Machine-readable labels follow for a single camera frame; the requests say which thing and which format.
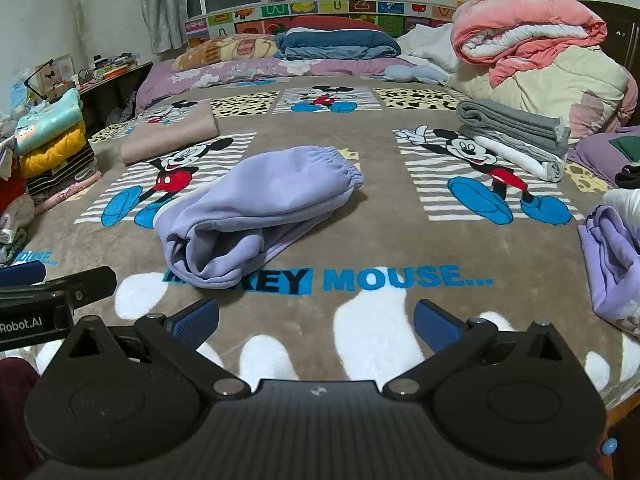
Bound black desk lamp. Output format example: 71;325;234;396
24;58;57;102

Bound lilac printed garment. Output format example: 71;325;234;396
577;203;640;337

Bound purple cloth with green patch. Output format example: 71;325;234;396
567;126;640;189

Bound cartoon mouse printed blanket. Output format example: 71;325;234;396
0;72;640;411

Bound white folded cloth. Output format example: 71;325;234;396
466;135;569;184

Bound grey folded clothes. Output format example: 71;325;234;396
455;98;571;159

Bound white crumpled cloth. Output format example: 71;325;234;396
397;22;464;74

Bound wooden bed frame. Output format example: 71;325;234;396
599;399;640;480

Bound yellow folded sweater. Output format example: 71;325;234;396
18;122;87;179

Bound pink quilt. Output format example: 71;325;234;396
450;0;609;89

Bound striped folded garment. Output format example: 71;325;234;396
25;142;99;196

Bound dark wooden wardrobe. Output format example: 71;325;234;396
575;0;640;127

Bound red pillow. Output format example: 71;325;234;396
287;15;386;34

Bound dark cloth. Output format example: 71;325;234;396
614;164;640;191

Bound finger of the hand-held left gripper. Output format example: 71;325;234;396
0;263;47;287
44;266;119;312

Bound dark desk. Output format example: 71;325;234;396
77;61;154;134

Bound beige folded cloth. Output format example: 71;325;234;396
120;101;221;165

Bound lilac pants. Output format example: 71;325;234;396
153;144;365;290

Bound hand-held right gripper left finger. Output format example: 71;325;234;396
62;298;252;400

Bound grey curtain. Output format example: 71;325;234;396
142;0;189;55

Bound pink folded garment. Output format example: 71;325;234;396
32;170;104;214

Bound pale crumpled clothes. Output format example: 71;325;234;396
0;192;36;247

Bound desk clutter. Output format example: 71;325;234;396
74;52;142;82

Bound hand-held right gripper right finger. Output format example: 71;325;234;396
382;299;576;401

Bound colourful printed headboard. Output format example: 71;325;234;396
183;0;459;42

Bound cream quilt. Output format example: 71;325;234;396
444;45;639;139

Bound red garment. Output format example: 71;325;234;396
0;174;29;217

